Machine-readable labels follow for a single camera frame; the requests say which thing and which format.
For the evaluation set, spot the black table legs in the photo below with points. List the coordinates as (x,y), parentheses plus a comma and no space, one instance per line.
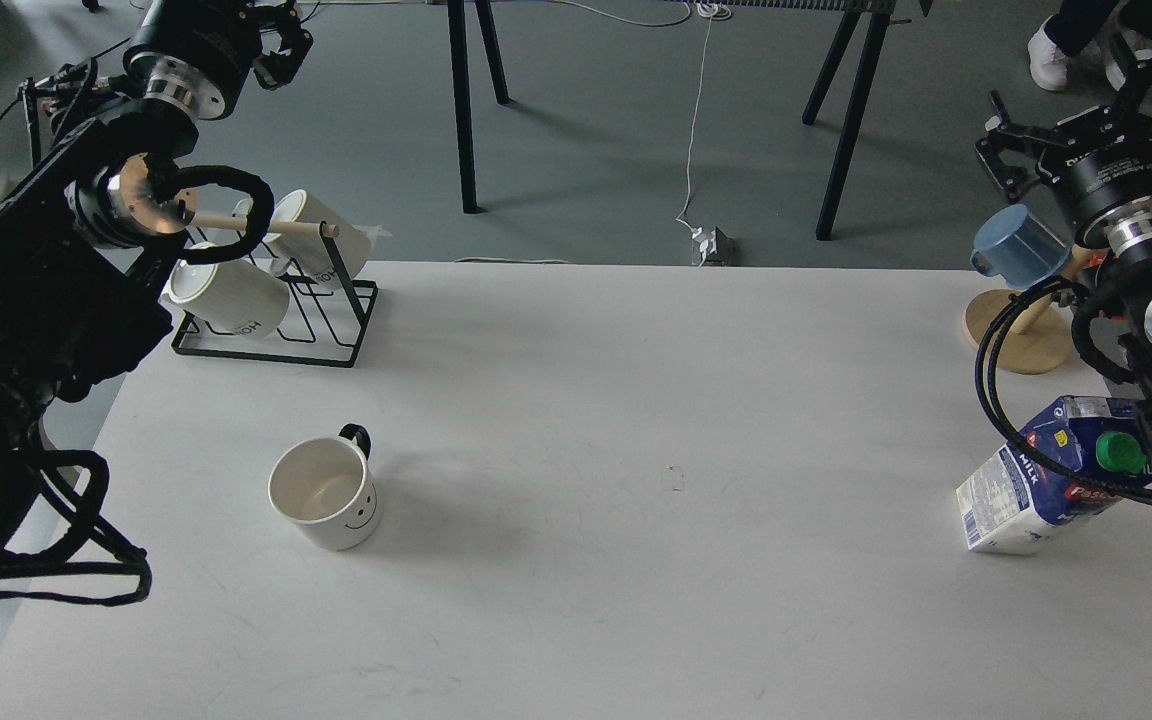
(463,123)
(880,15)

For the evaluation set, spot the black table legs right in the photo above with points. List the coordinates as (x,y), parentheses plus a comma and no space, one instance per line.
(880,15)

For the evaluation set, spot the grey floor power socket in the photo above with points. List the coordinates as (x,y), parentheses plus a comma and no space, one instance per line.
(714,248)

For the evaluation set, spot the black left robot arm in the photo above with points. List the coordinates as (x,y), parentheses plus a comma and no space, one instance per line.
(90,235)

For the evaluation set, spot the blue milk carton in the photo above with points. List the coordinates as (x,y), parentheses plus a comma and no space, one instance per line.
(1011,504)

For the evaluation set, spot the blue cup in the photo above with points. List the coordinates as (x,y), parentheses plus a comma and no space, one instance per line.
(1019,247)

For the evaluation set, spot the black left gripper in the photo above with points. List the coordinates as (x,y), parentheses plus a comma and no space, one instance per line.
(217,42)

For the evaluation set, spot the black table legs left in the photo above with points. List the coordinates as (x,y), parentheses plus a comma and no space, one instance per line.
(463,123)

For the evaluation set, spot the white sneaker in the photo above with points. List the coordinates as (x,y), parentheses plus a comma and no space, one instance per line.
(1048,65)

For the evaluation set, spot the black wire mug rack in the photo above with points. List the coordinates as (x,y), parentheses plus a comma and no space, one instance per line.
(320,256)

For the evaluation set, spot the white smiley mug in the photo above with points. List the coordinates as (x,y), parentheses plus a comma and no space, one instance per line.
(325,487)

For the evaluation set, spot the wooden mug tree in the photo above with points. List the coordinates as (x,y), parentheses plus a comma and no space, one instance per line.
(1021,330)

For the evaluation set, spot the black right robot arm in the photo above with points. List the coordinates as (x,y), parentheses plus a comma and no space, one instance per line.
(986,363)

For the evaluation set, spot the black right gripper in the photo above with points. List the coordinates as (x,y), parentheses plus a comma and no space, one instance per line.
(1098,168)

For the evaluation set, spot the white ribbed mug front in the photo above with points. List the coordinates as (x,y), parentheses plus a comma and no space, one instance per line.
(235,297)

